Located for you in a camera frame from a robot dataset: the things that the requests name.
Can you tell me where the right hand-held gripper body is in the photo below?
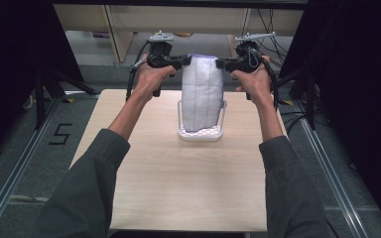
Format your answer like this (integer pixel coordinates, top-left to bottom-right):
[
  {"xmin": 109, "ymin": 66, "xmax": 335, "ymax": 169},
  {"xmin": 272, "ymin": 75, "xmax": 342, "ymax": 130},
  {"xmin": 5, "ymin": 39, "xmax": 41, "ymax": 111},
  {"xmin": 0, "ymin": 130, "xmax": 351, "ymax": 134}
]
[{"xmin": 233, "ymin": 32, "xmax": 277, "ymax": 73}]

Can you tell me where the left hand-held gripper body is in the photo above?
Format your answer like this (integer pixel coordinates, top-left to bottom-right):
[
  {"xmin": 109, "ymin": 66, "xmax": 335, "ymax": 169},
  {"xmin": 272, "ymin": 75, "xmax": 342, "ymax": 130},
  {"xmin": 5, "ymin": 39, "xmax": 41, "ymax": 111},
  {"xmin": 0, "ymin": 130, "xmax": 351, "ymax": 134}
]
[{"xmin": 147, "ymin": 30, "xmax": 180, "ymax": 68}]

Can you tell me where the white cloth with purple lines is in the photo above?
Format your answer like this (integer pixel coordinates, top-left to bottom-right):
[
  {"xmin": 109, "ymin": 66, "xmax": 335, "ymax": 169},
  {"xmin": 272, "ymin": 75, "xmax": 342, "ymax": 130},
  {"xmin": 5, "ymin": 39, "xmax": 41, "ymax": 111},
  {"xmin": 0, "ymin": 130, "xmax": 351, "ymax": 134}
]
[{"xmin": 181, "ymin": 54, "xmax": 225, "ymax": 134}]

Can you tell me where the white rack with handle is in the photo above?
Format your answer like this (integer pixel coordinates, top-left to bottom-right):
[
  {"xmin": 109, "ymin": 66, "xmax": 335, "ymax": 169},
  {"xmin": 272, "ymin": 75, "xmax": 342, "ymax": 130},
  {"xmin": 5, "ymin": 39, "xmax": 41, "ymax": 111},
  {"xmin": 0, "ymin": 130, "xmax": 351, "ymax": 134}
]
[{"xmin": 177, "ymin": 98, "xmax": 228, "ymax": 143}]

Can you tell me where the person's right hand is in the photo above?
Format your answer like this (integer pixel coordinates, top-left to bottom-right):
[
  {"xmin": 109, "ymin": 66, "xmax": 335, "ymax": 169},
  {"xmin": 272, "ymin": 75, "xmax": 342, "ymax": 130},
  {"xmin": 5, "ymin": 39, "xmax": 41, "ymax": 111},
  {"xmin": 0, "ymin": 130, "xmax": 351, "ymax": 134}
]
[{"xmin": 231, "ymin": 55, "xmax": 274, "ymax": 107}]

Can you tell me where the person's left hand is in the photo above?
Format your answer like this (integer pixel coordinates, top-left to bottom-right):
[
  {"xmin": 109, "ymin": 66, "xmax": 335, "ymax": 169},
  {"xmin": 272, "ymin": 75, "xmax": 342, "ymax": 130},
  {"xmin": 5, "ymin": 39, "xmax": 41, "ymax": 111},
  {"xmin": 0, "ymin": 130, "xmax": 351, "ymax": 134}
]
[{"xmin": 134, "ymin": 62, "xmax": 177, "ymax": 102}]

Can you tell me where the beige desk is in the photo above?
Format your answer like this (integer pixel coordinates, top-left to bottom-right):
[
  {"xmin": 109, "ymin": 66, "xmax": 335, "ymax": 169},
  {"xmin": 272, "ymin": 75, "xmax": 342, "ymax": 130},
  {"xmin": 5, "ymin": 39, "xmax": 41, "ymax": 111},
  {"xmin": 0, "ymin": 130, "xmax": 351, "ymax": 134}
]
[{"xmin": 53, "ymin": 3, "xmax": 306, "ymax": 65}]

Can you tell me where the black metal stand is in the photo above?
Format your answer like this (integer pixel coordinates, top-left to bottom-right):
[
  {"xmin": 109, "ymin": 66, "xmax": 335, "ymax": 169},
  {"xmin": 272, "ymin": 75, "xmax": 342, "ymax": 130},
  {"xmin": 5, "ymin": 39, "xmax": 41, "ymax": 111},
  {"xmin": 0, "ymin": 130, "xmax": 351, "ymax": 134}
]
[
  {"xmin": 34, "ymin": 65, "xmax": 99, "ymax": 131},
  {"xmin": 274, "ymin": 65, "xmax": 319, "ymax": 131}
]

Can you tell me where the black curtain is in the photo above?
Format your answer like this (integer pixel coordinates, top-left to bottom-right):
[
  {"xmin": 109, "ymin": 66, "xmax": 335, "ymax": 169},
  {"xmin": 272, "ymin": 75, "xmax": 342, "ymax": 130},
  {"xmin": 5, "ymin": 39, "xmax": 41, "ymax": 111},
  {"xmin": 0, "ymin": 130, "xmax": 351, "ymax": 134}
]
[
  {"xmin": 0, "ymin": 0, "xmax": 84, "ymax": 167},
  {"xmin": 279, "ymin": 0, "xmax": 381, "ymax": 229}
]

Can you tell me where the bundle of black cables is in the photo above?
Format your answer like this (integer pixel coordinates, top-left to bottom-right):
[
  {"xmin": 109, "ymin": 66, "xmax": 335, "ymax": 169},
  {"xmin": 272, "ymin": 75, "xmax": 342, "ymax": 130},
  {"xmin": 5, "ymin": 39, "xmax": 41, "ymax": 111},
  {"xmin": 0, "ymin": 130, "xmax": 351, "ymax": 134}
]
[{"xmin": 244, "ymin": 8, "xmax": 294, "ymax": 75}]

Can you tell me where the right hand-held gripper black cable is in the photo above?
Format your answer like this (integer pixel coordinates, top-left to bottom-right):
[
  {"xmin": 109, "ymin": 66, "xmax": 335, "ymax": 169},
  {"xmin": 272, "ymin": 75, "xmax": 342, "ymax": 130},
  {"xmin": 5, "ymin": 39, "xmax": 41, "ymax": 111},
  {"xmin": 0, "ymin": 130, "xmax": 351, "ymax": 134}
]
[{"xmin": 257, "ymin": 54, "xmax": 281, "ymax": 111}]

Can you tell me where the hand-held gripper black cable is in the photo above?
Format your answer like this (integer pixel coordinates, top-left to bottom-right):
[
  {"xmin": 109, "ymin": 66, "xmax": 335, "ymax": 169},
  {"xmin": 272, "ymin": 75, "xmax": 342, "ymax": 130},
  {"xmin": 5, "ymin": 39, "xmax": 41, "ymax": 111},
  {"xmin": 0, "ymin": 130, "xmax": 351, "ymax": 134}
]
[
  {"xmin": 257, "ymin": 54, "xmax": 281, "ymax": 111},
  {"xmin": 125, "ymin": 41, "xmax": 153, "ymax": 102}
]

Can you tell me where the left hand-held gripper black cable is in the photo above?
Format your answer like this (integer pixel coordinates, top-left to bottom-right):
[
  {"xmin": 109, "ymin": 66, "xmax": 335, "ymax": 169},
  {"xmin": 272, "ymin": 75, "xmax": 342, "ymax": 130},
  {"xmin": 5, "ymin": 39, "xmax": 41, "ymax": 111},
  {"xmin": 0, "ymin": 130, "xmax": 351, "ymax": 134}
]
[{"xmin": 125, "ymin": 41, "xmax": 153, "ymax": 102}]

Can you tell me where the aluminium floor rail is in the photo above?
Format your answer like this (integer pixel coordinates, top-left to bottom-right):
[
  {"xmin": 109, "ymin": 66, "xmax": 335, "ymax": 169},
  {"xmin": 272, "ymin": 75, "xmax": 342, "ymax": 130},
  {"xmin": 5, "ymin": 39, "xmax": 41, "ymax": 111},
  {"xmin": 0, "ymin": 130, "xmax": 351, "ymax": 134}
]
[
  {"xmin": 292, "ymin": 98, "xmax": 369, "ymax": 238},
  {"xmin": 0, "ymin": 97, "xmax": 63, "ymax": 238}
]

